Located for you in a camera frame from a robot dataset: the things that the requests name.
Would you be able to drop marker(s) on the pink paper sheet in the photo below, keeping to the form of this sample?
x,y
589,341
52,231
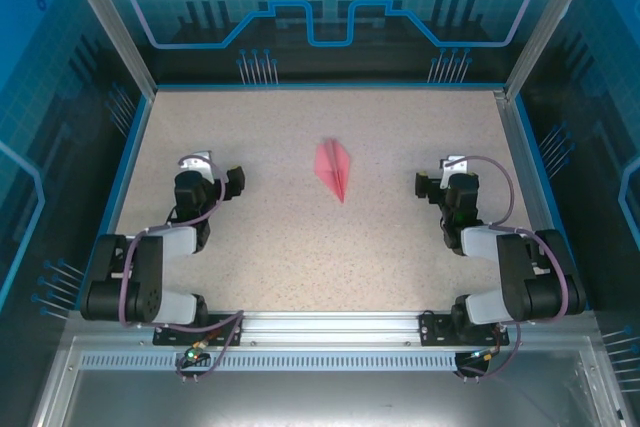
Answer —
x,y
332,167

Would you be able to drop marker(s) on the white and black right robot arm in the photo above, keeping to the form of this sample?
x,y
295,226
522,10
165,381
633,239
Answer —
x,y
480,242

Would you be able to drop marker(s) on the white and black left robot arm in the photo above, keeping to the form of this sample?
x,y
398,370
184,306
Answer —
x,y
175,239

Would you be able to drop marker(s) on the steel sheet shelf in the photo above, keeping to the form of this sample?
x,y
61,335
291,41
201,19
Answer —
x,y
320,397

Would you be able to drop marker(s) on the blue table edge strip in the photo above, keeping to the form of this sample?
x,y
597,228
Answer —
x,y
549,202
118,202

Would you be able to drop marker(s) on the aluminium side rail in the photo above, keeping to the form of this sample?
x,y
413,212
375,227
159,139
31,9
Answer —
x,y
532,202

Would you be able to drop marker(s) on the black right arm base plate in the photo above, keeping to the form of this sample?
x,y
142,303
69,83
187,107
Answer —
x,y
432,329

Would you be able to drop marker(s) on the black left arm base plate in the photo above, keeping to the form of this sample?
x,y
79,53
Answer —
x,y
165,334

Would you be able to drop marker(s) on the aluminium mounting rail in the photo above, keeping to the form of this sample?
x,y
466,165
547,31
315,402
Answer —
x,y
330,327

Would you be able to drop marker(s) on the aluminium frame post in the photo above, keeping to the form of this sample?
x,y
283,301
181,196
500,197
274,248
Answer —
x,y
107,22
545,22

